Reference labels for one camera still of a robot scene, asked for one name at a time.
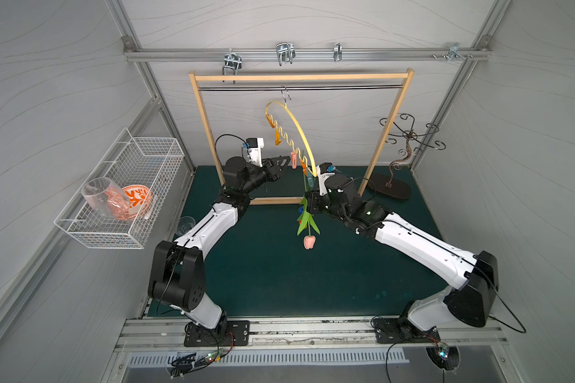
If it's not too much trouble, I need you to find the dark metal jewelry stand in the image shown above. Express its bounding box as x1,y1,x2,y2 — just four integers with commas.
366,113,447,199

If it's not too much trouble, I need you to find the yellow clip hanger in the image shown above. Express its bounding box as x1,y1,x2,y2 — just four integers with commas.
264,87,319,177

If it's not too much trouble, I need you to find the clear glass pitcher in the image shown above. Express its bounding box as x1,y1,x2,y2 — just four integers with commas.
81,177,129,219

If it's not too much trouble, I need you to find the aluminium top rail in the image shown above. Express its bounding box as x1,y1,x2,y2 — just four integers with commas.
123,36,493,65

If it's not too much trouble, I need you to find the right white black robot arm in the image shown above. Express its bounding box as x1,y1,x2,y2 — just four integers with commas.
303,173,498,337

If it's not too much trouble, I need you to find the metal hook middle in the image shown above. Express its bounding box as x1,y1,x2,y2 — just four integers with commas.
276,42,295,66

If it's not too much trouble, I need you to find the metal hook left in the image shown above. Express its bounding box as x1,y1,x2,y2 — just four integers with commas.
222,50,243,76

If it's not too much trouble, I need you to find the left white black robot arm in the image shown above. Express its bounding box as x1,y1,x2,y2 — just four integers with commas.
148,156,290,332

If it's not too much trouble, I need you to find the white wire basket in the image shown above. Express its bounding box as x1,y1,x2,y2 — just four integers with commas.
54,129,184,250

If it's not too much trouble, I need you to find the metal bracket right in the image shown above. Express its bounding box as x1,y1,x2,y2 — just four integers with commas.
431,43,474,62

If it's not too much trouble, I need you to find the green table mat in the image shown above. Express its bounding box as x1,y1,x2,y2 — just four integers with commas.
147,165,461,318

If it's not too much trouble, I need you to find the metal hook small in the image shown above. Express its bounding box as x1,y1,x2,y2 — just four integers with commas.
333,42,343,62

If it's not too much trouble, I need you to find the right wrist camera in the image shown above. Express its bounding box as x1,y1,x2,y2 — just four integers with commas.
316,162,335,196

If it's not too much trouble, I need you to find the orange clothespin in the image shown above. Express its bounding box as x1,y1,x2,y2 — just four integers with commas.
275,130,282,146
300,161,308,176

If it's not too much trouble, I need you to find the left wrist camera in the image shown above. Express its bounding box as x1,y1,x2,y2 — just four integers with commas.
244,137,265,168

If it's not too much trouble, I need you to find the clear drinking glass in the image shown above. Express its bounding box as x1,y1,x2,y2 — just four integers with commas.
175,216,196,237

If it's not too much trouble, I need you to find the orange clothespin end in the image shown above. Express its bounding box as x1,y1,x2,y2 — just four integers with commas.
266,114,276,129

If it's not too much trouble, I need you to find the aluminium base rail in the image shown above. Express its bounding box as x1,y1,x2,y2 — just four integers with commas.
115,316,509,351

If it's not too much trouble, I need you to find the pink artificial tulip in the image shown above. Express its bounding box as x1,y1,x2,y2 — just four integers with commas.
297,197,320,250

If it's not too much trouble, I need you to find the orange white patterned bowl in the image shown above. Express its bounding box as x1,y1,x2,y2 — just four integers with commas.
116,184,153,220

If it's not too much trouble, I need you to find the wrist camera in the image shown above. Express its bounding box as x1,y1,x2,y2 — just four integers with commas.
244,137,265,168
316,162,335,196

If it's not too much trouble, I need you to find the pink clothespin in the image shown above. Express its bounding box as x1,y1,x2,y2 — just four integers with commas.
290,151,299,169

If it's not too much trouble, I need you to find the wooden clothes rack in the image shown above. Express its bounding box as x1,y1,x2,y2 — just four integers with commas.
189,68,415,206

